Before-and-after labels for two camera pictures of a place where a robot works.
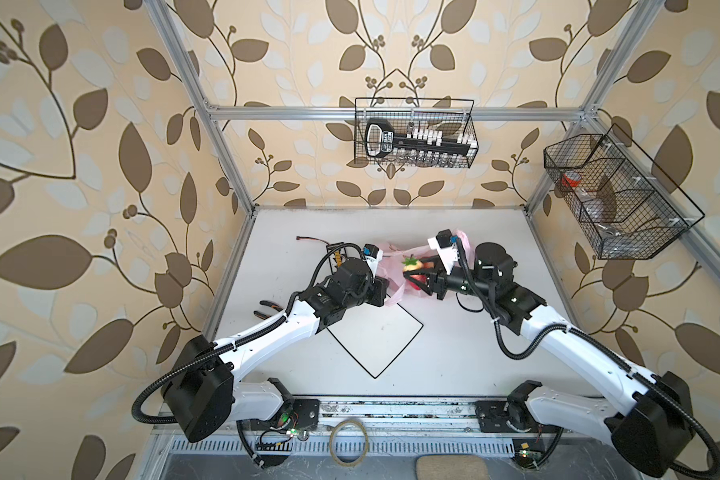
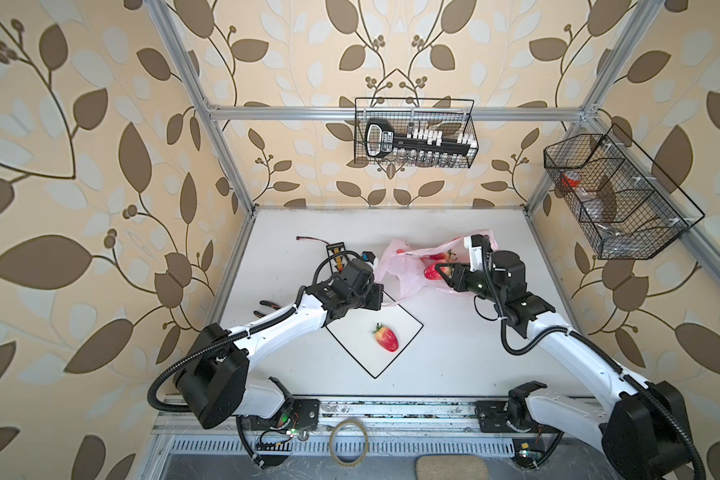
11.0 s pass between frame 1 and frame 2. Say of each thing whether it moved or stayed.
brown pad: stayed
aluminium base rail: stayed
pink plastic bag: moved
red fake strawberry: moved
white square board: stayed
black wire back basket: stayed
